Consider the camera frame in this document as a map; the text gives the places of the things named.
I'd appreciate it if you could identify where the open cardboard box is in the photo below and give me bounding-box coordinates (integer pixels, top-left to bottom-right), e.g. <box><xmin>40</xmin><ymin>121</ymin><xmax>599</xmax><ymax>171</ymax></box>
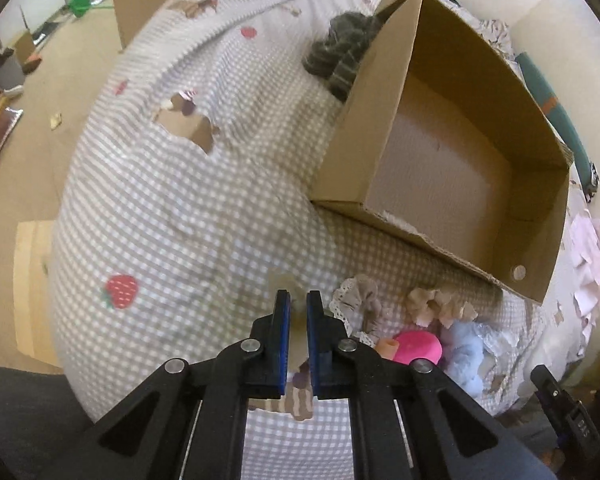
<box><xmin>310</xmin><ymin>0</ymin><xmax>572</xmax><ymax>302</ymax></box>

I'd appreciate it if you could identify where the pink plush toy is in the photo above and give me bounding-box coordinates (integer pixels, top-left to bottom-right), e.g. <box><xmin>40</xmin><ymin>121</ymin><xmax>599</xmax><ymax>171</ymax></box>
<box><xmin>393</xmin><ymin>330</ymin><xmax>443</xmax><ymax>365</ymax></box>

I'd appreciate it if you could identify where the checkered dog print bedspread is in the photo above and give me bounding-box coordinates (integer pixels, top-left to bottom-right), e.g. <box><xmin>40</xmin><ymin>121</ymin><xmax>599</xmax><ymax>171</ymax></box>
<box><xmin>45</xmin><ymin>0</ymin><xmax>552</xmax><ymax>479</ymax></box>

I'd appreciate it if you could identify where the light blue plush toy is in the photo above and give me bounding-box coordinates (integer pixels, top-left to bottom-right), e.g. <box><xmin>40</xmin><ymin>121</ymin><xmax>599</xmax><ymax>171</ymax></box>
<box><xmin>440</xmin><ymin>321</ymin><xmax>483</xmax><ymax>398</ymax></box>

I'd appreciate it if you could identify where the pink ruffled cloth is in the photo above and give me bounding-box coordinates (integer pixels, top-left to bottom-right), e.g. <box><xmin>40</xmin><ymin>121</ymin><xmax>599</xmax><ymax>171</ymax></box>
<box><xmin>569</xmin><ymin>214</ymin><xmax>600</xmax><ymax>356</ymax></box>

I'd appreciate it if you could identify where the green dustpan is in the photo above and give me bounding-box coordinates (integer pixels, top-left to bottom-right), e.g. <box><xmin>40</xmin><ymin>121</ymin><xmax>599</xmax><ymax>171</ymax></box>
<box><xmin>68</xmin><ymin>0</ymin><xmax>114</xmax><ymax>18</ymax></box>

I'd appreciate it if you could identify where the lace trimmed scrunchie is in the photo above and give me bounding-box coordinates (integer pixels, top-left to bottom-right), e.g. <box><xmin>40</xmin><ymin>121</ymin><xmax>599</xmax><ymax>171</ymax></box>
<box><xmin>328</xmin><ymin>274</ymin><xmax>382</xmax><ymax>347</ymax></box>

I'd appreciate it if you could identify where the dark striped knit cloth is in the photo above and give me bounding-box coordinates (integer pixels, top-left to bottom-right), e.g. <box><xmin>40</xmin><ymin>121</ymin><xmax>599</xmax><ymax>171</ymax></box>
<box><xmin>302</xmin><ymin>12</ymin><xmax>382</xmax><ymax>103</ymax></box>

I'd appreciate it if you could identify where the teal pillow with orange stripe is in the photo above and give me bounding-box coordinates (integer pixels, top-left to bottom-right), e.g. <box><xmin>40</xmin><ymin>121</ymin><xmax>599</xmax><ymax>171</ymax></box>
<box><xmin>516</xmin><ymin>52</ymin><xmax>600</xmax><ymax>203</ymax></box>

